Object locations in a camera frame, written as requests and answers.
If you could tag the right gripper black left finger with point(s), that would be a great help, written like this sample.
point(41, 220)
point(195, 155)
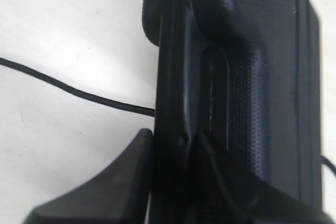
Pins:
point(119, 194)

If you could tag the black plastic carrying case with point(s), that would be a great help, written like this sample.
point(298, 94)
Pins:
point(246, 71)

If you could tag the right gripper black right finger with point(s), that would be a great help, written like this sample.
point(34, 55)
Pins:
point(229, 193)

